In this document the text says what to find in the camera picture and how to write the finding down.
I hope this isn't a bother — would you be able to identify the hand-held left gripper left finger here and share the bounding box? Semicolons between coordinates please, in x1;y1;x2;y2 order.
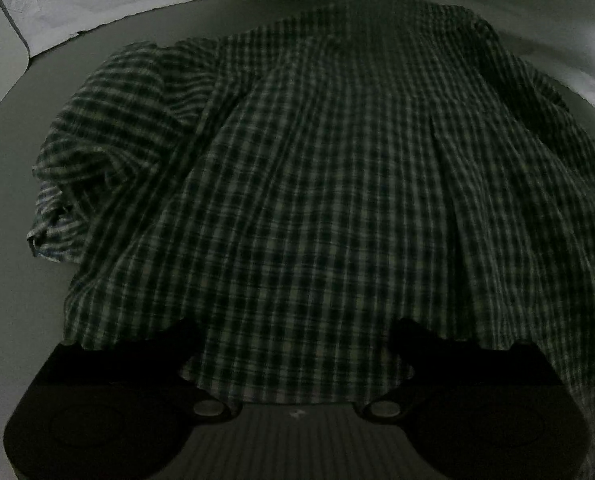
57;318;244;418

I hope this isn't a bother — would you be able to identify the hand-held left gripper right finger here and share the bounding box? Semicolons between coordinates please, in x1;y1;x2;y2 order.
352;317;541;421

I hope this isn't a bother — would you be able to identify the dark plaid shirt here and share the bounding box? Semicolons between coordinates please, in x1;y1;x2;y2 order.
26;1;595;480

